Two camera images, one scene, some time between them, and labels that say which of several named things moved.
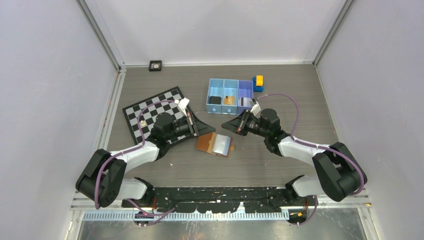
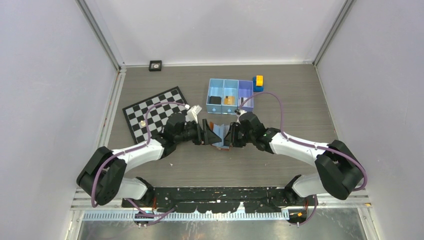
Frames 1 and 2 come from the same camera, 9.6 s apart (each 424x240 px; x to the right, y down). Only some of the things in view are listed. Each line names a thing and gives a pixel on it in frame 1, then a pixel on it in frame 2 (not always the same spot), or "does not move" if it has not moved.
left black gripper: x=197 y=127 → x=209 y=137
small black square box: x=155 y=65 does not move
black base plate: x=211 y=200 does not move
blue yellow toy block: x=258 y=83 does not move
